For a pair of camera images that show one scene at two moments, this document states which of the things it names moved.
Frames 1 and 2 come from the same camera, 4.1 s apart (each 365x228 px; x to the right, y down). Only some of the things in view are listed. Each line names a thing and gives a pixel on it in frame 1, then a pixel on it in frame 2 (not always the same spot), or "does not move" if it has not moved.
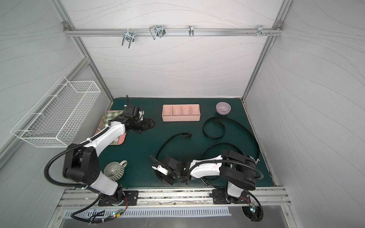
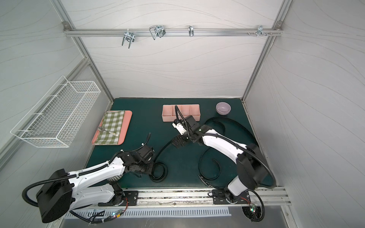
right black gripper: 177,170 -> 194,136
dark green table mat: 188,129 does not move
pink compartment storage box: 181,112 does not move
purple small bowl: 223,108 does not move
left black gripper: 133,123 -> 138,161
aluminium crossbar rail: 131,33 does not move
